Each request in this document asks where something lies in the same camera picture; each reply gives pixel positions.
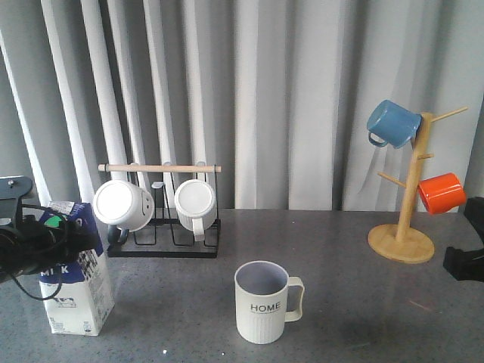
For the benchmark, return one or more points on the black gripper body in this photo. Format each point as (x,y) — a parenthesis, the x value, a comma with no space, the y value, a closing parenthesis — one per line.
(468,265)
(36,246)

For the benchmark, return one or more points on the blue white milk carton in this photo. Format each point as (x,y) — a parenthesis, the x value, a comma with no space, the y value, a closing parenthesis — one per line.
(85,299)

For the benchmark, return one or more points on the wooden mug tree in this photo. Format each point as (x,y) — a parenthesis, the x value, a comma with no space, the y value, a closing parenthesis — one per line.
(400,242)

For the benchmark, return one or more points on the orange enamel mug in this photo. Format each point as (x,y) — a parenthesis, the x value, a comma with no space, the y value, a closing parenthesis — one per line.
(441,193)

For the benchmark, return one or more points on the white smiley hanging mug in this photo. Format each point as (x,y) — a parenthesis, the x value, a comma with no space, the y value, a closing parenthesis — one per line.
(124,207)

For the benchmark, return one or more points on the blue enamel mug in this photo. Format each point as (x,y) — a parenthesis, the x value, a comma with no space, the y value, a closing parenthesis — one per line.
(392,124)

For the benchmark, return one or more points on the white ribbed hanging mug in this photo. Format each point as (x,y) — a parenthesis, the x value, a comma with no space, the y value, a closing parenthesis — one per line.
(195,203)

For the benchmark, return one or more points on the white HOME mug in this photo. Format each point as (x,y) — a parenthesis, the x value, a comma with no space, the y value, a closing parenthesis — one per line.
(266,298)

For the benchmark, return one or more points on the grey curtain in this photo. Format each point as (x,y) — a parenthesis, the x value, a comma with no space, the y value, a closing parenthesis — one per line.
(277,93)

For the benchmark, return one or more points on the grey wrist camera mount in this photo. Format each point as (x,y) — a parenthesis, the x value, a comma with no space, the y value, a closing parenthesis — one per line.
(13,189)

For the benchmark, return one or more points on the black wire mug rack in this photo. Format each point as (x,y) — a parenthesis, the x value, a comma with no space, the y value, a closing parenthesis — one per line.
(164,235)

